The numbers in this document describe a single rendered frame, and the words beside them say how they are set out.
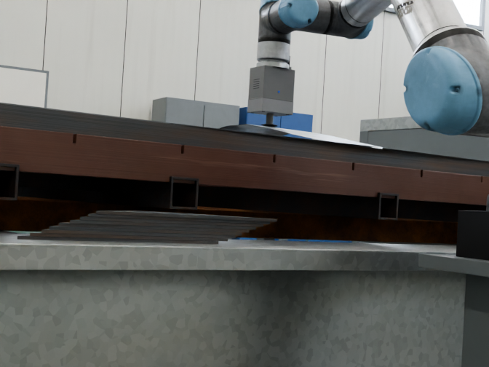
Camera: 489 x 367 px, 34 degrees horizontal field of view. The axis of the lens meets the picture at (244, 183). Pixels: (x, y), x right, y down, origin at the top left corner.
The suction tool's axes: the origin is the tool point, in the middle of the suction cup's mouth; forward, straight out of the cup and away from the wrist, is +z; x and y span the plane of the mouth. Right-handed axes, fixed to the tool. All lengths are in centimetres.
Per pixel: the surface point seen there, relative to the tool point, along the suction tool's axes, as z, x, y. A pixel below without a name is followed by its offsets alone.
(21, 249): 23, 63, 74
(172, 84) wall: -133, -777, -358
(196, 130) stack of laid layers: 5, 36, 38
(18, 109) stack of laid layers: 5, 38, 68
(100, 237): 22, 55, 61
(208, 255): 23, 61, 49
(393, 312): 35, 43, -1
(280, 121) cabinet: -95, -707, -481
